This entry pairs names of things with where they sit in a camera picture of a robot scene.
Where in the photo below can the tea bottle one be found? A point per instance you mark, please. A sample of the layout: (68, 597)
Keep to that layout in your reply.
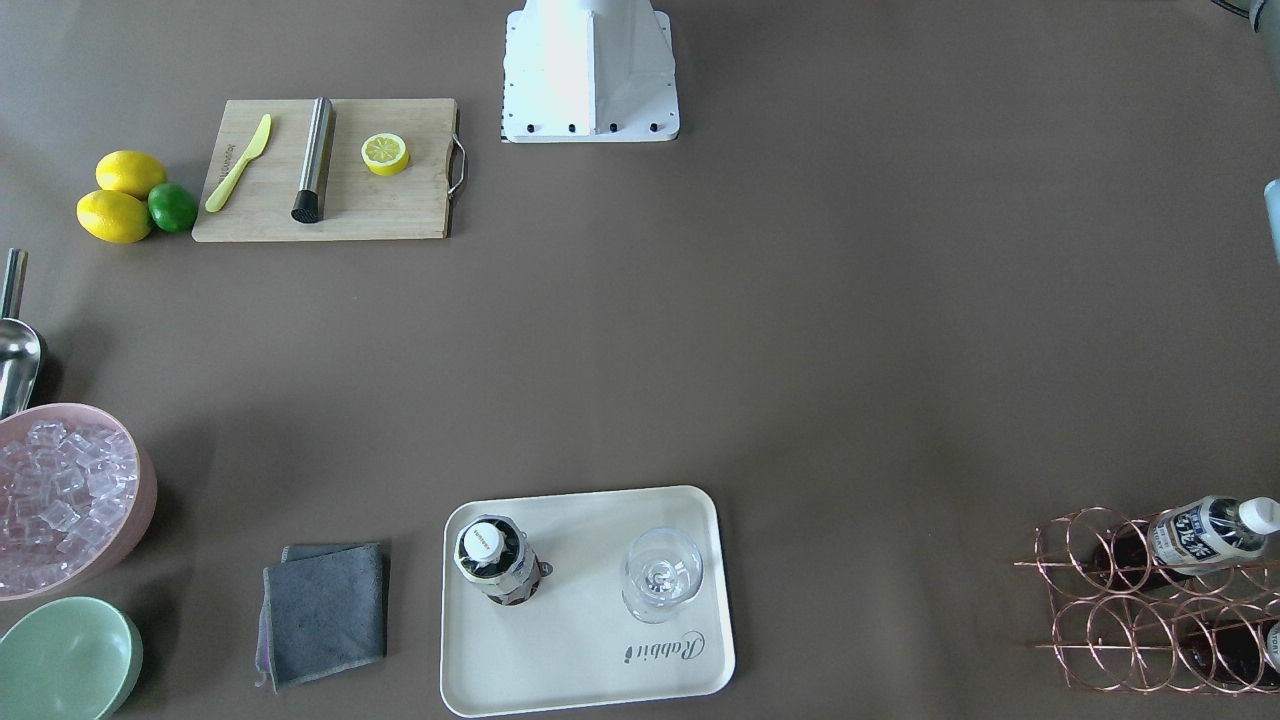
(496, 557)

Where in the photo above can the copper wire bottle basket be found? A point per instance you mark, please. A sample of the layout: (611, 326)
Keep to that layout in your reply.
(1112, 641)

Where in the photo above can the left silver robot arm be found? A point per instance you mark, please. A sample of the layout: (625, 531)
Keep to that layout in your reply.
(1271, 200)

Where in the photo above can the tea bottle two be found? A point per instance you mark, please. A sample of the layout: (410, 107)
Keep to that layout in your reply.
(1187, 542)

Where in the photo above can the tea bottle three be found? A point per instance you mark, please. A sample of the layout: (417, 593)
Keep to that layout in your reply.
(1235, 653)

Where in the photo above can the clear wine glass on tray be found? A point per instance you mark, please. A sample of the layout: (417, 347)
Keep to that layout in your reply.
(663, 570)

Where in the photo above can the bamboo cutting board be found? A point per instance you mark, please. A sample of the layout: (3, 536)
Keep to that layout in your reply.
(357, 205)

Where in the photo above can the white rabbit tray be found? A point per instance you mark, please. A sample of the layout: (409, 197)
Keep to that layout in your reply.
(574, 643)

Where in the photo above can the lemon half slice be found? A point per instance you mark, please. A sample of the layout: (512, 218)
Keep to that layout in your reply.
(385, 154)

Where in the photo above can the steel muddler rod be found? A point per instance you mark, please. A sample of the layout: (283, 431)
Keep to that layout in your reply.
(309, 201)

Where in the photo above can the grey folded cloth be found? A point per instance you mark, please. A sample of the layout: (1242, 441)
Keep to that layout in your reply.
(323, 611)

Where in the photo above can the yellow plastic knife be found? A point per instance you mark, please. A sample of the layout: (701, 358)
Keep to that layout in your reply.
(252, 151)

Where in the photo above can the green lime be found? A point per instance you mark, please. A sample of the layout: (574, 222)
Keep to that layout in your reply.
(172, 208)

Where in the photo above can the whole yellow lemon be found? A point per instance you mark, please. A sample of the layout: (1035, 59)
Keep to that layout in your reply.
(132, 172)
(114, 216)

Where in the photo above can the pink bowl of ice cubes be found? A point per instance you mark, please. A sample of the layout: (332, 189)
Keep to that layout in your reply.
(78, 494)

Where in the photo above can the steel ice scoop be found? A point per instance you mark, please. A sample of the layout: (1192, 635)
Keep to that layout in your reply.
(22, 348)

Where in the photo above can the green empty bowl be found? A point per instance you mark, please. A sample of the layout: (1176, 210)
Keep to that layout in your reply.
(74, 658)

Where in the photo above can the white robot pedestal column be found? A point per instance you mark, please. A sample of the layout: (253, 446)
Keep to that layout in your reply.
(589, 72)

